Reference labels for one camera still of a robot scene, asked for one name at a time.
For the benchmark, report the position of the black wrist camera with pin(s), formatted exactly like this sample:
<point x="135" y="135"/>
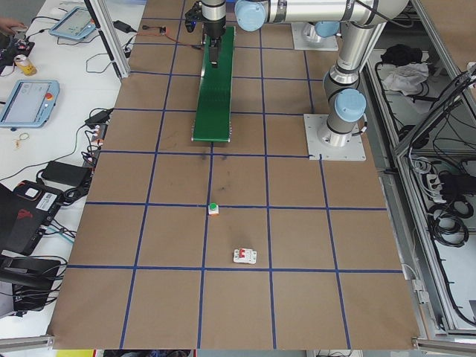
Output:
<point x="192" y="16"/>

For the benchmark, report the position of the green push button white base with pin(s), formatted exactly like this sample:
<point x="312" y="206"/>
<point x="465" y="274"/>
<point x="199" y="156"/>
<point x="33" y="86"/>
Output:
<point x="213" y="209"/>

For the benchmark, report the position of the power strip with plugs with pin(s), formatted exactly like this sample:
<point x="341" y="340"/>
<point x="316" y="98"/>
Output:
<point x="96" y="141"/>

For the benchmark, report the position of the white circuit breaker red switch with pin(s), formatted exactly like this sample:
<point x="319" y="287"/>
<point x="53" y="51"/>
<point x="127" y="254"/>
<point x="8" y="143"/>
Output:
<point x="244" y="256"/>

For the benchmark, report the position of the aluminium profile post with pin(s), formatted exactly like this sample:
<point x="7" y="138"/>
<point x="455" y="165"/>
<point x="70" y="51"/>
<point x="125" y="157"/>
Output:
<point x="119" y="63"/>

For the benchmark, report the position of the black electronics board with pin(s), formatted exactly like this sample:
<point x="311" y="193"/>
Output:
<point x="22" y="46"/>

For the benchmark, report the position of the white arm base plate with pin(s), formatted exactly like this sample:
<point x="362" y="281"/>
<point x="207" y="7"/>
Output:
<point x="353" y="152"/>
<point x="301" y="42"/>

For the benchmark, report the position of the aluminium profile bar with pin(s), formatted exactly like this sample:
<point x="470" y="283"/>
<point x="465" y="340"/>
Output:
<point x="26" y="342"/>
<point x="446" y="345"/>

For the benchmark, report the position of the medium black power brick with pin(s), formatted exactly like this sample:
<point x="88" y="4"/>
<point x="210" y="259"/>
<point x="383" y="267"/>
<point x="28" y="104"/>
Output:
<point x="99" y="116"/>

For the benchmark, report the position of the black docking device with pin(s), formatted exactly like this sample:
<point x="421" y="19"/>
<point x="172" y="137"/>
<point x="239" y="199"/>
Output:
<point x="29" y="275"/>

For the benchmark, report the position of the white cloth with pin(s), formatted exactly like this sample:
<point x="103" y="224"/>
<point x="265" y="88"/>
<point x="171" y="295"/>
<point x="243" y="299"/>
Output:
<point x="407" y="78"/>

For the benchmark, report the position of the yellow drink can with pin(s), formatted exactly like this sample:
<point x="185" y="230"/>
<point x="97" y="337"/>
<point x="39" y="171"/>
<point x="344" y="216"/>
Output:
<point x="26" y="65"/>

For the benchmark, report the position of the small black circuit board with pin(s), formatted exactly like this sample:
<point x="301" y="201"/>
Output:
<point x="164" y="30"/>

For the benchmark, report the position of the large black power brick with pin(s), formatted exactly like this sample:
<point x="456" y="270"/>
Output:
<point x="67" y="172"/>

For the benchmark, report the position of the green belt conveyor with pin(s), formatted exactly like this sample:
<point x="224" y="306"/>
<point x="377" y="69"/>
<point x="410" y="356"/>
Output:
<point x="213" y="104"/>

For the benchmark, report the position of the black box with white label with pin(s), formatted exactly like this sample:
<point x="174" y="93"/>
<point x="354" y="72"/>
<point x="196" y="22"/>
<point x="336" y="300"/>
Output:
<point x="22" y="215"/>

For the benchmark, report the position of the grey metal bracket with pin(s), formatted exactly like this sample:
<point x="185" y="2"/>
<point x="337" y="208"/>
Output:
<point x="421" y="292"/>

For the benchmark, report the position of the white power strip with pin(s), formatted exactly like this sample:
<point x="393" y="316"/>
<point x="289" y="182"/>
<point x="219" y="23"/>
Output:
<point x="434" y="186"/>

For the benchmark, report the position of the blue grey teach pendant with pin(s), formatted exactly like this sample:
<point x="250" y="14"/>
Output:
<point x="72" y="22"/>
<point x="26" y="102"/>

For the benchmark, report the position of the black cloth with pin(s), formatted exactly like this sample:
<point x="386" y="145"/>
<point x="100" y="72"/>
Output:
<point x="401" y="54"/>

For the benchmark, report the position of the small black power adapter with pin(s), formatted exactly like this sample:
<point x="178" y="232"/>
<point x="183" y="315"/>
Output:
<point x="124" y="26"/>

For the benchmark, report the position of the bystander hand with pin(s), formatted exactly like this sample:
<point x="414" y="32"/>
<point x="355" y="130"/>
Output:
<point x="11" y="25"/>

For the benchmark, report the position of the V-shaped metal bar frame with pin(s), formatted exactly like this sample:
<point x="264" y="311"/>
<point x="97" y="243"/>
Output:
<point x="401" y="150"/>

